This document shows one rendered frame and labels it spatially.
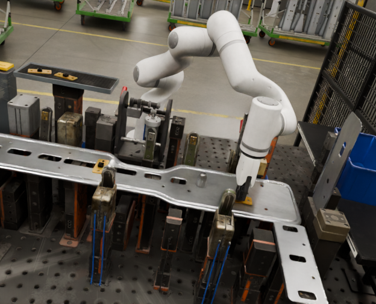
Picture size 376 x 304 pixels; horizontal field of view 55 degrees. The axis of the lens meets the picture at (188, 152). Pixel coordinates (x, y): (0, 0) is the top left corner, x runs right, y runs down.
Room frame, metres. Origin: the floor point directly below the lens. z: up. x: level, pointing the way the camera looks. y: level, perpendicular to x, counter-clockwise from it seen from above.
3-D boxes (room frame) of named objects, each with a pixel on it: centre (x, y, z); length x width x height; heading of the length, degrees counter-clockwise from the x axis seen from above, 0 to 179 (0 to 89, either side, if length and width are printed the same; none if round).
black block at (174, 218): (0.83, 0.00, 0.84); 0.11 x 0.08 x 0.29; 1
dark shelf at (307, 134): (1.21, -0.62, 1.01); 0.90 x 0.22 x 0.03; 1
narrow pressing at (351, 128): (1.00, -0.45, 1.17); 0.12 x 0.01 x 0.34; 1
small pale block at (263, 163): (1.13, -0.27, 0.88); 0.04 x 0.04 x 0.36; 1
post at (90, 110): (1.21, 0.38, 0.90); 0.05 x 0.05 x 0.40; 1
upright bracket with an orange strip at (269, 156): (1.16, -0.29, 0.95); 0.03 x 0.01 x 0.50; 91
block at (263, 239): (0.82, -0.27, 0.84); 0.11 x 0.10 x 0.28; 1
